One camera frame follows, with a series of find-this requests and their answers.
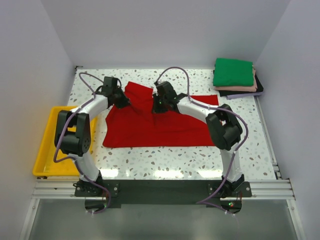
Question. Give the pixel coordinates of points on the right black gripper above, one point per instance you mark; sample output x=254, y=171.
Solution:
x=155, y=109

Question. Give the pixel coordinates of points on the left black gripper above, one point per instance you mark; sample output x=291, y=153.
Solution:
x=125, y=101

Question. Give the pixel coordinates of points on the red t shirt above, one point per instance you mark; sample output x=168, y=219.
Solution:
x=136, y=126

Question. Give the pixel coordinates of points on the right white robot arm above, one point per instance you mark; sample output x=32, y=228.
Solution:
x=223, y=127

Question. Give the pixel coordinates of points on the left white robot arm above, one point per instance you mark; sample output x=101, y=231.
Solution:
x=73, y=131

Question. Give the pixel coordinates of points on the folded green t shirt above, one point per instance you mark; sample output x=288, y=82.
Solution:
x=233, y=72

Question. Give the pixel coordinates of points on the folded pink t shirt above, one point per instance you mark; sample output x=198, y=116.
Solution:
x=252, y=88

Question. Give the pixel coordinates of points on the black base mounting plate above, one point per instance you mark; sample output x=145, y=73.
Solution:
x=115, y=193

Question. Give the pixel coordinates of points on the yellow plastic bin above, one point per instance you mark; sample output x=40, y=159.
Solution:
x=44, y=165

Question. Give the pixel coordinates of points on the folded black t shirt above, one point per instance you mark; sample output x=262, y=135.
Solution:
x=241, y=94

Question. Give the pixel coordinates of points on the aluminium frame rail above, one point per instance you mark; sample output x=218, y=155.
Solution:
x=270, y=214

